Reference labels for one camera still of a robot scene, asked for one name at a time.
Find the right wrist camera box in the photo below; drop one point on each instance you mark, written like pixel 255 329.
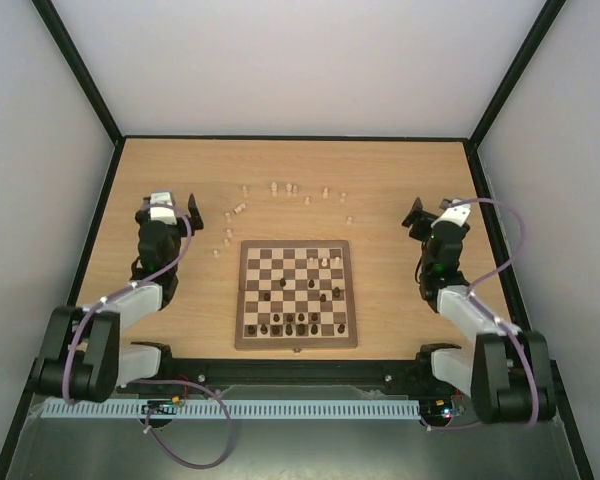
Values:
pixel 454 211

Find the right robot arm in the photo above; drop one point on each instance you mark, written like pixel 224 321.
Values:
pixel 507 375

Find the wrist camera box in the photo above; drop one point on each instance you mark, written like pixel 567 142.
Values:
pixel 161 207
pixel 454 211

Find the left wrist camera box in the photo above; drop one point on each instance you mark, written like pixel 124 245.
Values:
pixel 161 207

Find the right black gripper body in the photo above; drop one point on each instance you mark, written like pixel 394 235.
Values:
pixel 425 220

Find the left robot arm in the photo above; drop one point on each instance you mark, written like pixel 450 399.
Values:
pixel 81 356

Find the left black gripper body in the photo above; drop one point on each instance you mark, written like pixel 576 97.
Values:
pixel 177 253

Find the wooden chess board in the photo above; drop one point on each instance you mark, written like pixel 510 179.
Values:
pixel 263 263

